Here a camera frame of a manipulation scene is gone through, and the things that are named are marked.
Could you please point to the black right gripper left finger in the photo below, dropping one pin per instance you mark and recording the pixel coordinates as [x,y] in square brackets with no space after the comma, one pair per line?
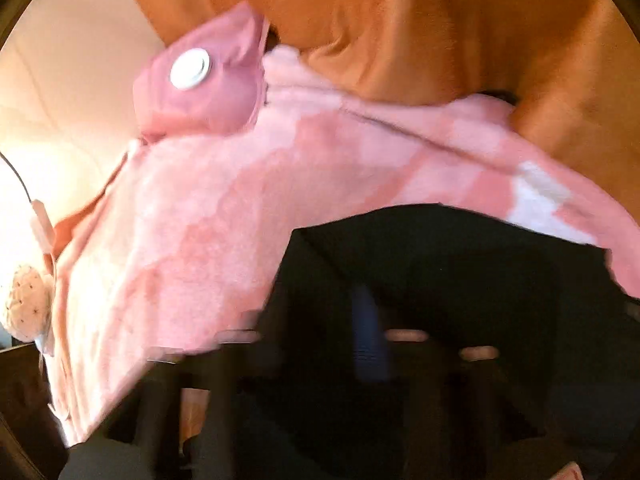
[139,438]

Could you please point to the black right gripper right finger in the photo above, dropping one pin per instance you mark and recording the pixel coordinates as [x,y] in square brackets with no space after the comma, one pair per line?
[472,406]

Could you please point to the black knit garment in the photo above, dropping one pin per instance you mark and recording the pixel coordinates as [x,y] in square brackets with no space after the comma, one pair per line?
[306,397]

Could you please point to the pink fleece blanket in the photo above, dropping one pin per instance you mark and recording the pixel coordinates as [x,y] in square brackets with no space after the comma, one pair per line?
[191,231]

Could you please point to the white dotted round lamp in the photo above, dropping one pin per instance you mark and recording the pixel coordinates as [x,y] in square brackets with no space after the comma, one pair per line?
[26,305]

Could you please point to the pink hot water bag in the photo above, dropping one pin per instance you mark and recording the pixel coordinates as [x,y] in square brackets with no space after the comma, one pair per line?
[210,80]

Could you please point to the orange curtain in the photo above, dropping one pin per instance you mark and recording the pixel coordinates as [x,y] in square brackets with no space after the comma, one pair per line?
[571,65]

